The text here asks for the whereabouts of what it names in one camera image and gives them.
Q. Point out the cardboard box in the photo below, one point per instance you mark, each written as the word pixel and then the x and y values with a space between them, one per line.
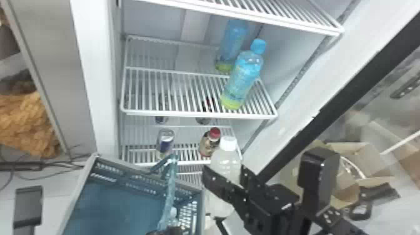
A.
pixel 361 164

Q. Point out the blue basket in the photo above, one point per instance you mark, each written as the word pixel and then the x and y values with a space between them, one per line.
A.
pixel 114 206

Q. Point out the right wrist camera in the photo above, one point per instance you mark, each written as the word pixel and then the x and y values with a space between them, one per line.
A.
pixel 317 177

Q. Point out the white bottle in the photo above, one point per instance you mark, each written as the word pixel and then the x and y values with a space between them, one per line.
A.
pixel 226 164

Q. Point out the blue can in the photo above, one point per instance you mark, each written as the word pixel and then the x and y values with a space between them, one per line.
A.
pixel 165 141

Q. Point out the white fridge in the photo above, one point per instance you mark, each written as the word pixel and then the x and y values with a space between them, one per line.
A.
pixel 98 82

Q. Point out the fridge door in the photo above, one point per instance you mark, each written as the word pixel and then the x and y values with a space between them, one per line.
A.
pixel 341 98

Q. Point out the black box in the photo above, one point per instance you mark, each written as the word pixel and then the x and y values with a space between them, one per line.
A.
pixel 28 206

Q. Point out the brown bottle with red cap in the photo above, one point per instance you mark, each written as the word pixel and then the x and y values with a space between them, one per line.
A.
pixel 209 142

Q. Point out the blue bottle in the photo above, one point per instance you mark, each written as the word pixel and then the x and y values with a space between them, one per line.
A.
pixel 242 75
pixel 232 39

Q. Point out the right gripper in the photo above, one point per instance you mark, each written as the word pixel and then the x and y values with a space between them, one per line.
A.
pixel 269 210

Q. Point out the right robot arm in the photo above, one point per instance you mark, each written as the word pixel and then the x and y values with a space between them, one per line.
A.
pixel 338 224

